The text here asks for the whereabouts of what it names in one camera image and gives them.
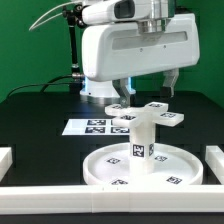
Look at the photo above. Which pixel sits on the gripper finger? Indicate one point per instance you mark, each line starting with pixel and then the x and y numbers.
pixel 122 88
pixel 170 79

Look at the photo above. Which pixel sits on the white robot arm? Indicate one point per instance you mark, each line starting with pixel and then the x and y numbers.
pixel 161 11

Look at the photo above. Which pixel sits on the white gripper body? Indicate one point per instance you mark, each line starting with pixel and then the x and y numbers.
pixel 116 51

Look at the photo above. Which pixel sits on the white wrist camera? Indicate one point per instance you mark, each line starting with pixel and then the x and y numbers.
pixel 108 11

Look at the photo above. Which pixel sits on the white round table top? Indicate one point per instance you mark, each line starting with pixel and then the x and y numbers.
pixel 171 166

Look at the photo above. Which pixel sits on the white cross-shaped table base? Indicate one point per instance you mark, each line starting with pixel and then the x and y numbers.
pixel 153 112

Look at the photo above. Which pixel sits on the white fiducial marker sheet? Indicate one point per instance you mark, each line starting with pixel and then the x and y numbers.
pixel 81 127

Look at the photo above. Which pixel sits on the white right fence block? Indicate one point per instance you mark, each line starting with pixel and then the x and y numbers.
pixel 214 157

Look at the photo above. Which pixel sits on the white fence block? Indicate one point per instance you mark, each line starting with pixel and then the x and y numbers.
pixel 214 157
pixel 5 160

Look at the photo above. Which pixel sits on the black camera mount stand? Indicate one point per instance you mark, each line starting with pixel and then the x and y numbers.
pixel 73 18

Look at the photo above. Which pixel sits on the white front fence rail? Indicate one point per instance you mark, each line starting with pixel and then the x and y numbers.
pixel 117 198

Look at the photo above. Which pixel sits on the white left fence block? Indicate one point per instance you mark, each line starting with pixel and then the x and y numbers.
pixel 5 160

